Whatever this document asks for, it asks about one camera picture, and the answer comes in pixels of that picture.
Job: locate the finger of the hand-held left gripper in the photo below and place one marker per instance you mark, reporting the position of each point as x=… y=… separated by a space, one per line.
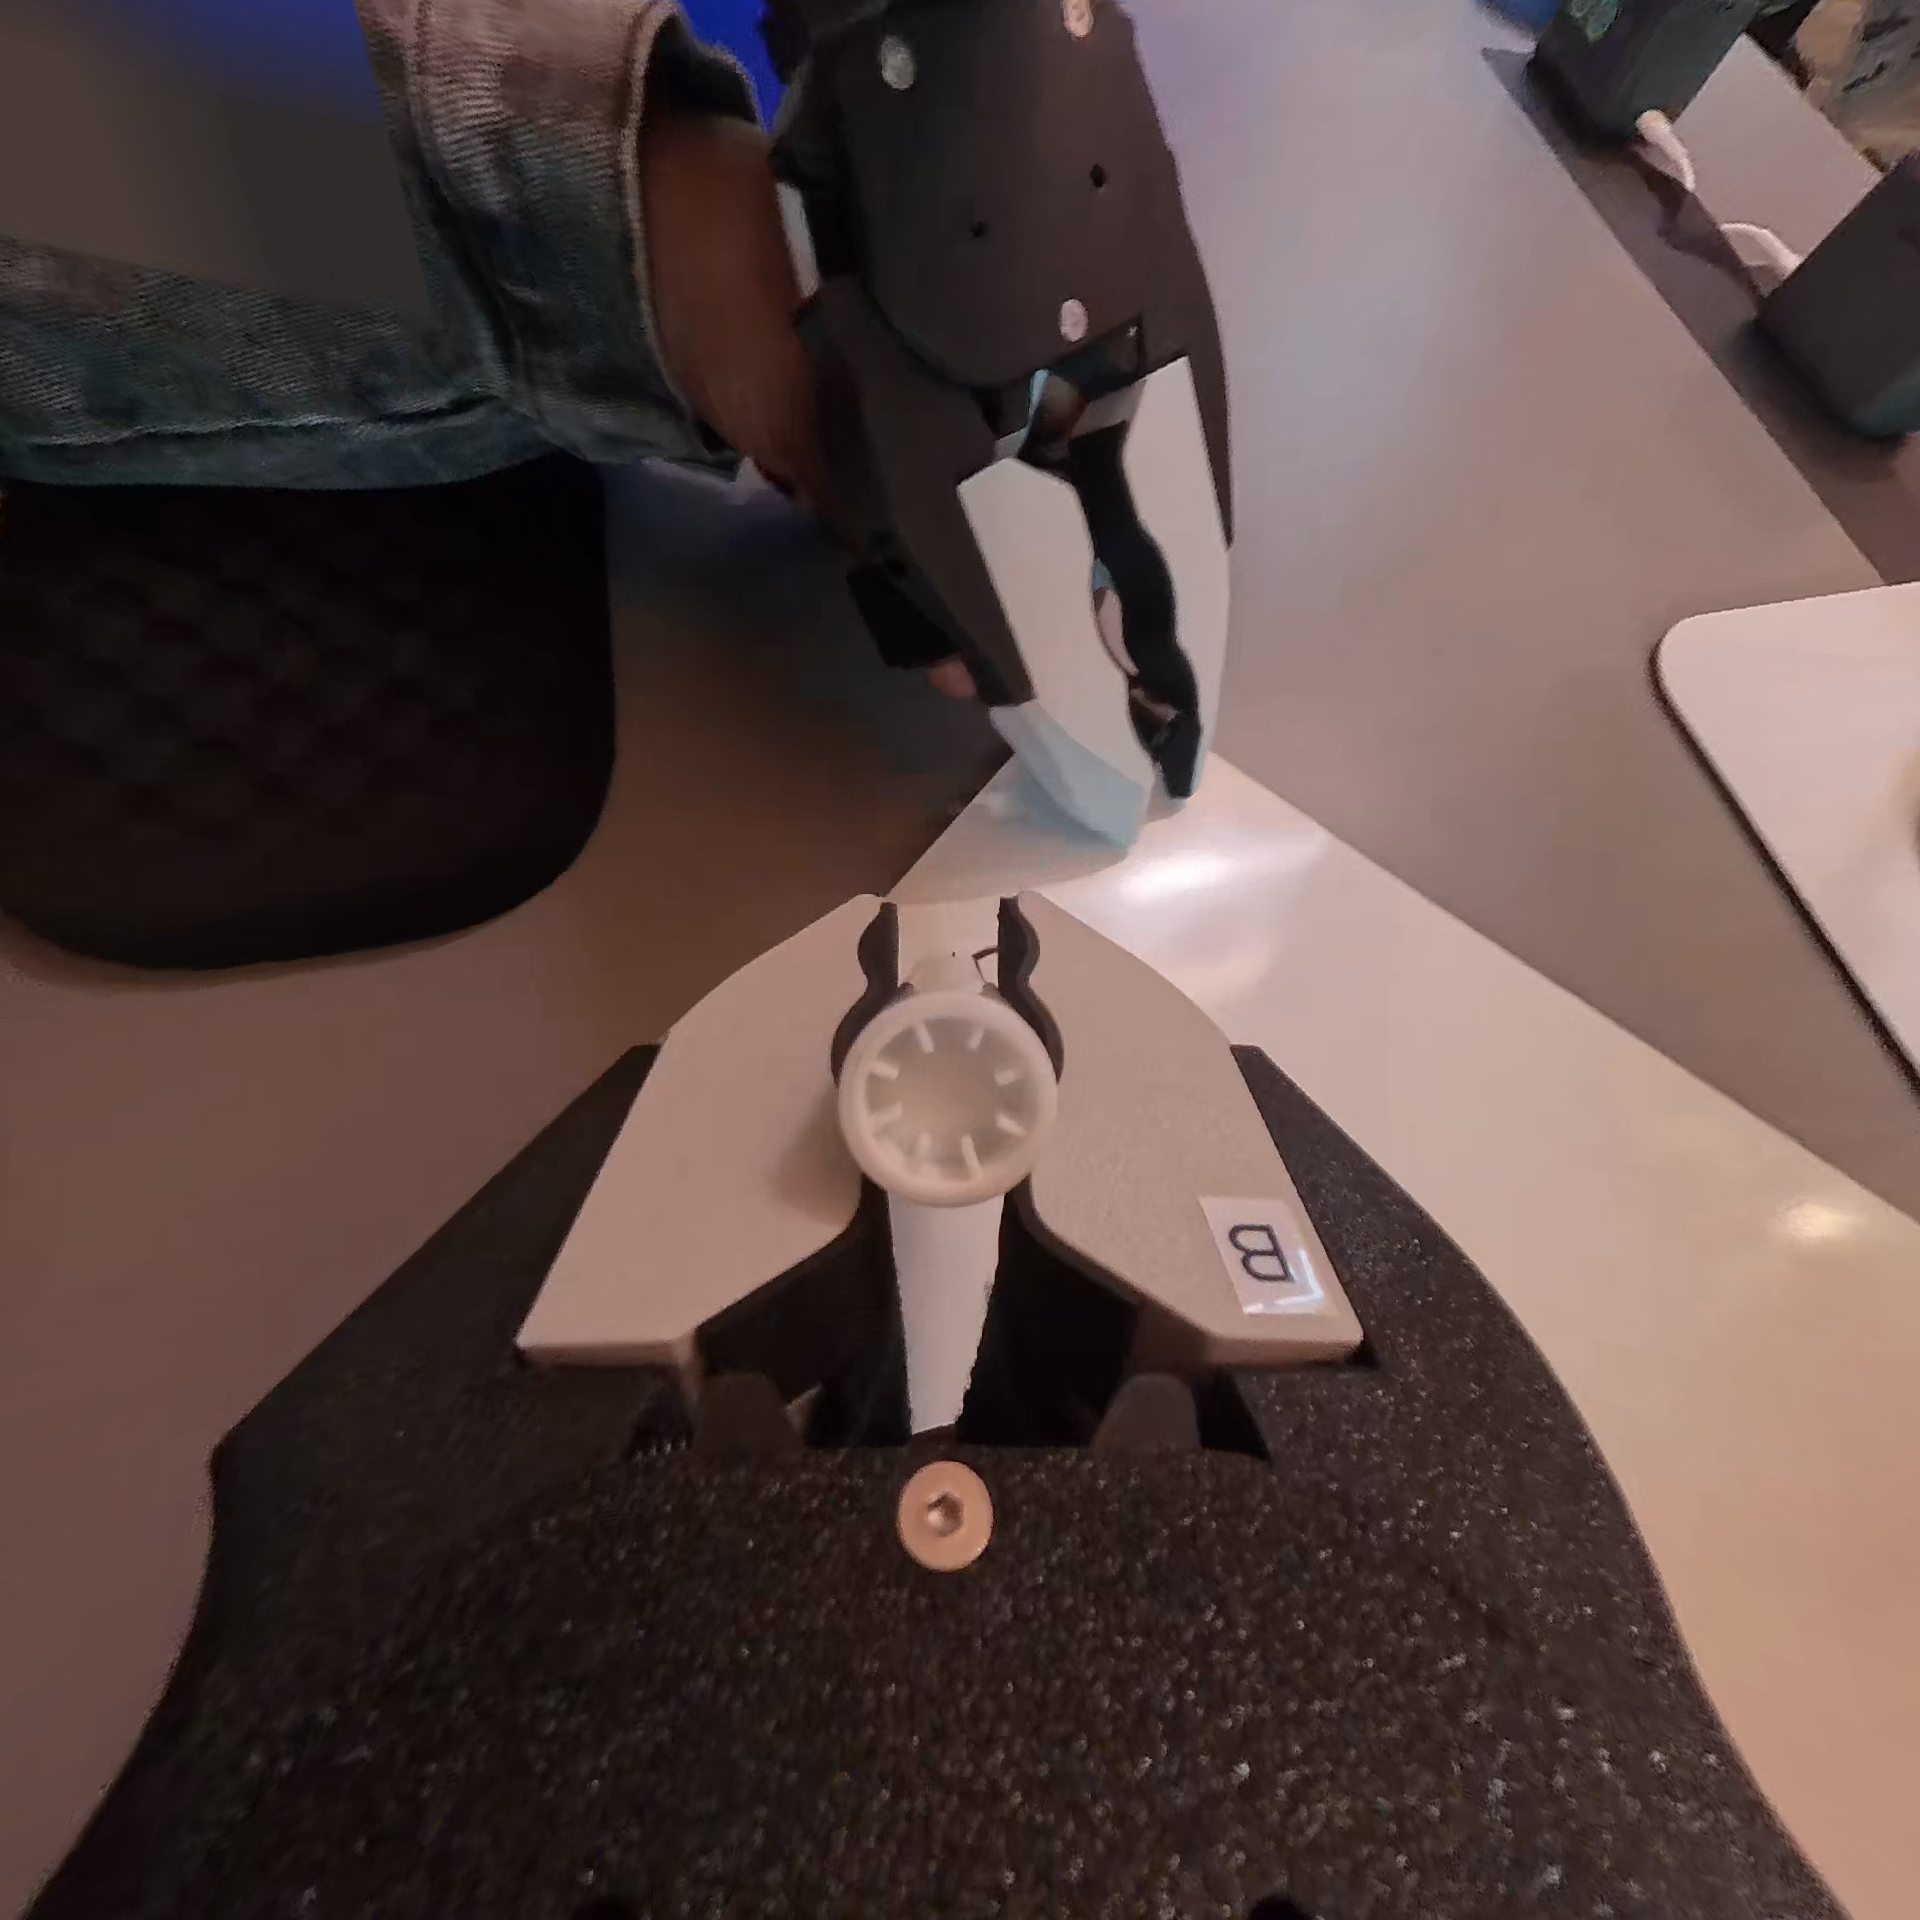
x=1035 y=616
x=1220 y=644

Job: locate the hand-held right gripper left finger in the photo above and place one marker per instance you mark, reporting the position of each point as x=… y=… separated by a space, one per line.
x=674 y=1201

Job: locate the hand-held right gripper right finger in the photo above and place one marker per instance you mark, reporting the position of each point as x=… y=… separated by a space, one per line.
x=1154 y=1142

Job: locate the blue plastic bin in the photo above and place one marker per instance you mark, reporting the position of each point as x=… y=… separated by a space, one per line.
x=735 y=62

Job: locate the white whiteboard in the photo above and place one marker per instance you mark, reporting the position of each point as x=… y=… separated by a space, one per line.
x=1500 y=1051

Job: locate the person's left hand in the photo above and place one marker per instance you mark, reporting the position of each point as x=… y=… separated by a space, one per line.
x=720 y=286

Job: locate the white metal stand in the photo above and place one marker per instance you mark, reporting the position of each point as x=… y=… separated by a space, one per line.
x=1814 y=751

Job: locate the black textured pad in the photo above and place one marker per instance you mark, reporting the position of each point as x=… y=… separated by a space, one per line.
x=270 y=706

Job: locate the black and blue battery stack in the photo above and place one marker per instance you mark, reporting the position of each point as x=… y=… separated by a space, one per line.
x=1664 y=69

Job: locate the dark grey charger box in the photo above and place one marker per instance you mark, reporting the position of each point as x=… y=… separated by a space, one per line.
x=1854 y=324

